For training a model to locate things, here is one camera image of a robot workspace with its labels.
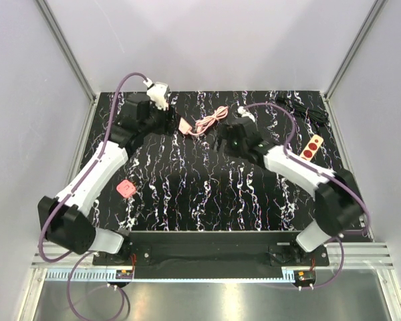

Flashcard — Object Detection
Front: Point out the pink power strip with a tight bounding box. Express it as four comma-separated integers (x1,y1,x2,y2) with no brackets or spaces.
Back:
178,118,192,135

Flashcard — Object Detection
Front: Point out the pink cable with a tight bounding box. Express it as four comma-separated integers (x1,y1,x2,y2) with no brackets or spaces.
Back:
190,105,230,137

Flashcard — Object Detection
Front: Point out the beige red power strip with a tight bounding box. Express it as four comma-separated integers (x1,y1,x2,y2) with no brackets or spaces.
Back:
300,134,323,161

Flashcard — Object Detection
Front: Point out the pink square socket adapter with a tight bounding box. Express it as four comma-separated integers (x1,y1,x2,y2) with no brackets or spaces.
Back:
116,179,136,199

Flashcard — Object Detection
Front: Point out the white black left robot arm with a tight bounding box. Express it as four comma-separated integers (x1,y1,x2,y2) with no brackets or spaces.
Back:
37,93,180,265

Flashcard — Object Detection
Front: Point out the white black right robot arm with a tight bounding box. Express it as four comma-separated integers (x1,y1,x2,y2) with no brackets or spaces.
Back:
217,116,364,265

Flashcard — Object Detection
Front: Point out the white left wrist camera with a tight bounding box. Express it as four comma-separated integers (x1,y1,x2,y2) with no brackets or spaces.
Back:
143,78,170,111

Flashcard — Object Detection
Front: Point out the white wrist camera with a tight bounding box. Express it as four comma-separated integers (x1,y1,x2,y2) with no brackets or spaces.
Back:
143,78,170,111
237,106,256,123

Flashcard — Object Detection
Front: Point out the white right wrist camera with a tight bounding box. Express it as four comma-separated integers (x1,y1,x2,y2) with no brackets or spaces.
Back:
237,106,256,123

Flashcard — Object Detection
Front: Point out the black power cord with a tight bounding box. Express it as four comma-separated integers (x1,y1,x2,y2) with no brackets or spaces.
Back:
275,95,329,126

